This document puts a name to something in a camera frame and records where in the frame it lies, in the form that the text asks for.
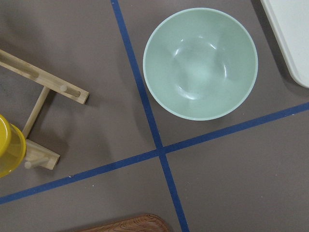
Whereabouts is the cream bear tray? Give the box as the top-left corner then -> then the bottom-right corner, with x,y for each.
261,0 -> 309,88

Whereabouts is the mint green bowl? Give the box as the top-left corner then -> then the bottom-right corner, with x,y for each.
142,8 -> 258,121

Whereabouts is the wooden cutting board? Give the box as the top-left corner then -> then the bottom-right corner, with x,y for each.
79,214 -> 171,232

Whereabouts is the wooden drying rack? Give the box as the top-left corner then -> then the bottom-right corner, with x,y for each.
0,50 -> 89,170

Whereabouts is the yellow mug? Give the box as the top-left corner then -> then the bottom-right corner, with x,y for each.
0,115 -> 26,178

